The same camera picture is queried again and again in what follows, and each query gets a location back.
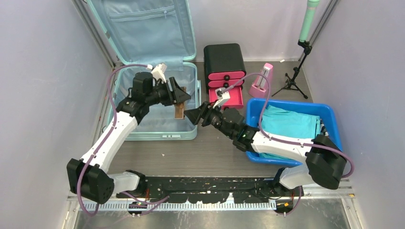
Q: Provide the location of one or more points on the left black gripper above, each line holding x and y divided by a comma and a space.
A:
179, 96

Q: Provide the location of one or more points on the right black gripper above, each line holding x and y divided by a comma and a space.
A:
206, 110

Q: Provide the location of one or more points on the black and pink drawer box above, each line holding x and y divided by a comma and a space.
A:
224, 67

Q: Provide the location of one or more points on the teal cloth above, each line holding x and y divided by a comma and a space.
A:
287, 123

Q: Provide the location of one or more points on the light blue hard-shell suitcase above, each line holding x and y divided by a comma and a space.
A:
150, 32

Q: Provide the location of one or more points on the orange black camouflage garment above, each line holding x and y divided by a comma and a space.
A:
323, 129

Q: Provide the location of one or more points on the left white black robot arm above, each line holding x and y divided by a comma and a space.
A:
88, 176

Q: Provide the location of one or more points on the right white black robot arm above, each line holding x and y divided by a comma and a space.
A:
321, 162

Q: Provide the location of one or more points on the blue plastic tub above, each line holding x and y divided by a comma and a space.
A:
325, 112

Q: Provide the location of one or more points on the pink metronome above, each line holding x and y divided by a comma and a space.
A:
260, 88

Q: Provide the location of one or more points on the black tripod stand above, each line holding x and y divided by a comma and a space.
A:
291, 81

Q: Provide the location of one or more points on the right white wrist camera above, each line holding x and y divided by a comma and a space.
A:
222, 97

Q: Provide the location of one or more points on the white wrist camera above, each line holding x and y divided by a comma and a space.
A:
222, 97
158, 72

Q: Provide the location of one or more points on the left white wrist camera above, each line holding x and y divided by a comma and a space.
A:
158, 72

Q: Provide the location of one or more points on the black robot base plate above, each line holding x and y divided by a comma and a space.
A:
210, 190

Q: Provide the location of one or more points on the aluminium rail frame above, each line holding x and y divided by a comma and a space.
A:
138, 206

